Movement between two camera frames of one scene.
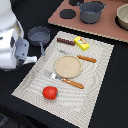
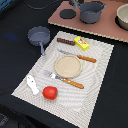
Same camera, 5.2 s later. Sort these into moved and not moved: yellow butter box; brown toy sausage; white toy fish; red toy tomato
Moved: white toy fish
Not moved: brown toy sausage; yellow butter box; red toy tomato
